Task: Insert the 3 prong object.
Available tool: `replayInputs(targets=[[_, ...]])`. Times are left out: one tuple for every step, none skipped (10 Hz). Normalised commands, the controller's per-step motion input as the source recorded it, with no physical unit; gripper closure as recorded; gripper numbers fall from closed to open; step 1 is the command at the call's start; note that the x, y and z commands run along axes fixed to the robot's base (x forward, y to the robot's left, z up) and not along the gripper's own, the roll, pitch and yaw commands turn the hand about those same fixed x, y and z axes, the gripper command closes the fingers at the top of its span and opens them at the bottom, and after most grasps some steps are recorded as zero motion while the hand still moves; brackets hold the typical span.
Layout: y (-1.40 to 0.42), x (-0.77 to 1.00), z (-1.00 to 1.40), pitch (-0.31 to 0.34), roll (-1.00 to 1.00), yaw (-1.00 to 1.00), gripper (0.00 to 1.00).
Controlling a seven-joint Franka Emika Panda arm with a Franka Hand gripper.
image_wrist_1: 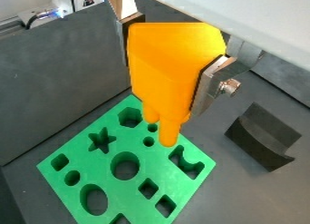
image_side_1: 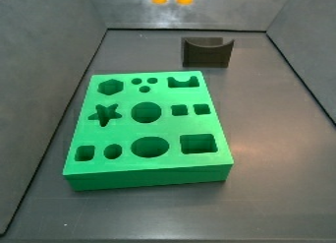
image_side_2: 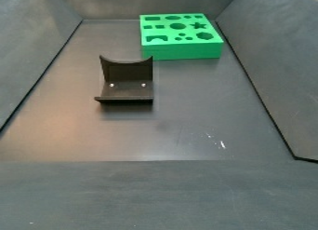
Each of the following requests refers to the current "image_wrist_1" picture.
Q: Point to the orange three-prong block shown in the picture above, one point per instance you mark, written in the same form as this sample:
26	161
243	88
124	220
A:
168	54

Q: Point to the green shape-sorting board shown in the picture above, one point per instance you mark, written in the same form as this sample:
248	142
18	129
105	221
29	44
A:
117	177

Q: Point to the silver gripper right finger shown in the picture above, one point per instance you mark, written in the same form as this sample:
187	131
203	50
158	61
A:
217	78

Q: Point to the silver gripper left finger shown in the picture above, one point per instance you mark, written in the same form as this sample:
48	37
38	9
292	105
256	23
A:
126	16

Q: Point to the silver aluminium frame rail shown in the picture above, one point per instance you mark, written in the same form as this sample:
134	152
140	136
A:
24	14

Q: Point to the black curved plastic block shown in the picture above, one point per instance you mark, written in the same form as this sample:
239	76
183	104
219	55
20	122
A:
264	136

